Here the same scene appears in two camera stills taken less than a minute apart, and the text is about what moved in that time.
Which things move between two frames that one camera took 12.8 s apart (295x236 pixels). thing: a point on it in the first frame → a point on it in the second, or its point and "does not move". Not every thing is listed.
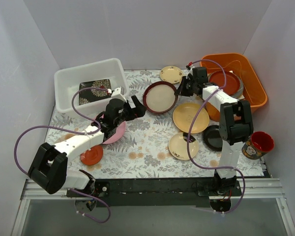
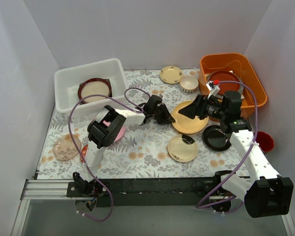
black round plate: [212, 137] does not move
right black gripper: [186, 85] → [200, 107]
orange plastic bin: [253, 90] does not move
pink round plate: [119, 133] does not move
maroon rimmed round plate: [159, 97] → [94, 86]
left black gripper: [130, 110] → [159, 114]
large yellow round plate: [184, 115] does not move
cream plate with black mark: [178, 146] does not move
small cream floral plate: [171, 74] does not move
